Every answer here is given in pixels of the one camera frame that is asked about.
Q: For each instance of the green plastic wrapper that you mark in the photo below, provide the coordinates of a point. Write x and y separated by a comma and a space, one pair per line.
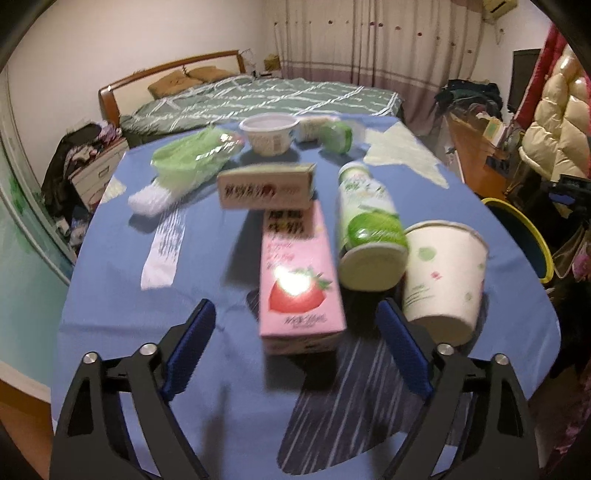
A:
189, 161

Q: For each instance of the blue star print tablecloth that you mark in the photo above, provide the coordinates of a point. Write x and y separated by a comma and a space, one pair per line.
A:
207, 258

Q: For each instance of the brown pillow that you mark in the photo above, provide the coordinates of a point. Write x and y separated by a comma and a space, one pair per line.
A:
210, 74
173, 85

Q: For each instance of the wooden bed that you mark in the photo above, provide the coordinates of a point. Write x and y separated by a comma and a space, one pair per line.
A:
106, 99

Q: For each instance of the small white green box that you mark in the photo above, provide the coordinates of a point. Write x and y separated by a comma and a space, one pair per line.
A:
263, 187

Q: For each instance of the yellow rim trash bin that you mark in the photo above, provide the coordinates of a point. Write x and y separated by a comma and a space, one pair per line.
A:
531, 240

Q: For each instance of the small green white container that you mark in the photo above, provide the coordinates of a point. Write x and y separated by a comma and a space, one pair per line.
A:
334, 136

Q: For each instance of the green white plastic bottle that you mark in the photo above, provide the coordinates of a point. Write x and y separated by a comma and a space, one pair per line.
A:
364, 217

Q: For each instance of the white dotted paper cup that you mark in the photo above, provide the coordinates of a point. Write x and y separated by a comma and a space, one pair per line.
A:
443, 277

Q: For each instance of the white puffy jacket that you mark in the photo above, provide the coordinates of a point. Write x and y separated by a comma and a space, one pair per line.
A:
563, 120

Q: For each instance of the white nightstand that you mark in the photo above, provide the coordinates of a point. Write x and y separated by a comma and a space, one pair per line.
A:
94, 175

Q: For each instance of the pale green wardrobe door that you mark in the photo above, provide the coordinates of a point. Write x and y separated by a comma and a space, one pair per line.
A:
27, 240

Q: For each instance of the mixed clothes pile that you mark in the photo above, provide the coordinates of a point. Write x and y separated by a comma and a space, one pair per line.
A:
466, 97

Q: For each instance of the dark clothes pile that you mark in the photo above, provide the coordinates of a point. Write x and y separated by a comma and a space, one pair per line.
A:
83, 138

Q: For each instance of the pink strawberry milk carton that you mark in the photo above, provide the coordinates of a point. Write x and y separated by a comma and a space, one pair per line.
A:
295, 286

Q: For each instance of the beige bag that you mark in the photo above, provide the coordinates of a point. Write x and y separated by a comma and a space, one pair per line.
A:
568, 254

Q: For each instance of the white paper receipt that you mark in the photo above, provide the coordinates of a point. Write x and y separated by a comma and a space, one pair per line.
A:
161, 249

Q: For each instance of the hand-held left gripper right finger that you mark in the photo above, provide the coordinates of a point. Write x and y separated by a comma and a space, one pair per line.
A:
406, 350

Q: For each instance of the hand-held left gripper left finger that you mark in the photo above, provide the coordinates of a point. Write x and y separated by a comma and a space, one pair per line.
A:
191, 350

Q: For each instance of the green plaid duvet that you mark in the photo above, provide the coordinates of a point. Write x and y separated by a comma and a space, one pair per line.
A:
277, 99

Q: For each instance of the white air conditioner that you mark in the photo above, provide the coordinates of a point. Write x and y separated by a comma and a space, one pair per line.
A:
498, 7

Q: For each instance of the wooden desk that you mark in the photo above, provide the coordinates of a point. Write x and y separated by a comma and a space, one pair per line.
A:
475, 157

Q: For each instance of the white textured sponge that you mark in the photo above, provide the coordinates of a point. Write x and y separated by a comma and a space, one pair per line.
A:
152, 201

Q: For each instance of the black monitor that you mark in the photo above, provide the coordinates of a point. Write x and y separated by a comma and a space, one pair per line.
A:
524, 78

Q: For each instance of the red garment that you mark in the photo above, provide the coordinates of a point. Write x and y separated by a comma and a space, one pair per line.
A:
551, 50

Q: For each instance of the beige purple curtain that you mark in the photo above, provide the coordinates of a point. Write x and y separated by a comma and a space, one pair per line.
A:
369, 46

